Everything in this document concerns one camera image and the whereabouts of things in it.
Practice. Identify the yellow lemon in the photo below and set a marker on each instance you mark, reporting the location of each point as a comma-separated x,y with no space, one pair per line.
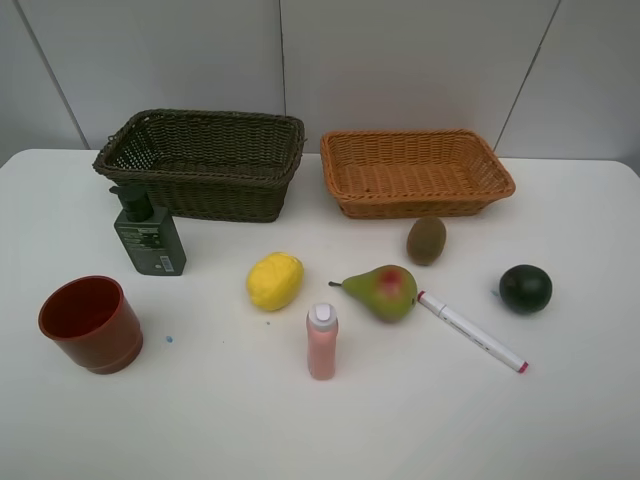
275,281

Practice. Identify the green red pear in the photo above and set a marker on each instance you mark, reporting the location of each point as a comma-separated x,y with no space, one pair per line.
389,292

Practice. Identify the brown kiwi fruit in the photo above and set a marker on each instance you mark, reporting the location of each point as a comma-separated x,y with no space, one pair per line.
426,241

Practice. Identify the white marker pink caps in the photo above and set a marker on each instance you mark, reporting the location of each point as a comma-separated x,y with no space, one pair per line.
472,332

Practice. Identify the dark green avocado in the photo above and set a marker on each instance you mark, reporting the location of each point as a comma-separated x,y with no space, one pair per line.
525,289

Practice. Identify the pink bottle white cap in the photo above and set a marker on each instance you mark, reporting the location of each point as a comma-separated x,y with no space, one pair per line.
322,330

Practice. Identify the orange wicker basket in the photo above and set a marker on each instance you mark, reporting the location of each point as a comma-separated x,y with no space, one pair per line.
412,173

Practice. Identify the dark brown wicker basket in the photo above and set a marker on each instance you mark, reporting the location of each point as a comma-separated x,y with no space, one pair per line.
210,165

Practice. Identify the dark green pump bottle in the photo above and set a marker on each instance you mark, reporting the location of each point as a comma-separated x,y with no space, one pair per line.
148,234

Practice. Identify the red plastic cup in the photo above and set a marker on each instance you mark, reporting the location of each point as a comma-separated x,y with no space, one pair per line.
92,322

